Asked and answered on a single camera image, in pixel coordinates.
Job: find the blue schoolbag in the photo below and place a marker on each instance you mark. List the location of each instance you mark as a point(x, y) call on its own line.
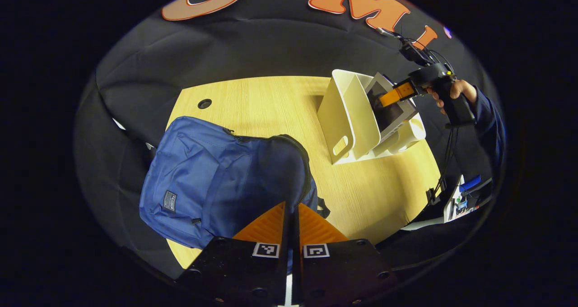
point(216, 180)

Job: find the white electronics board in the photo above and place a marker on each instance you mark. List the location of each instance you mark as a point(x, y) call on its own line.
point(451, 203)

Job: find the white metal bar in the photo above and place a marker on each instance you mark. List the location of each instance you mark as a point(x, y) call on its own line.
point(424, 225)

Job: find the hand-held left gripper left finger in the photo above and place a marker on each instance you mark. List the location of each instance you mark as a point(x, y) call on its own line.
point(286, 244)

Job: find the black desk clamp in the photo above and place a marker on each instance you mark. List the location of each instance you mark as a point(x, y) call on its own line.
point(432, 195)

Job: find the black backdrop cloth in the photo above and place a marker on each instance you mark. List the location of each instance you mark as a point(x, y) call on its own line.
point(271, 45)

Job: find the white bookshelf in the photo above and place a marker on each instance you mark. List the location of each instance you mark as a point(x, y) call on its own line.
point(347, 113)

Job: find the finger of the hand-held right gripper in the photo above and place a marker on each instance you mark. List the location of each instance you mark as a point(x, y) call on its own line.
point(397, 95)

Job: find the dark blue book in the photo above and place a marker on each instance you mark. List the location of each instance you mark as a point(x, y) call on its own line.
point(390, 115)

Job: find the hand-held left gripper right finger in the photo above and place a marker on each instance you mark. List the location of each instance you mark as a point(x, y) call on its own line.
point(299, 244)

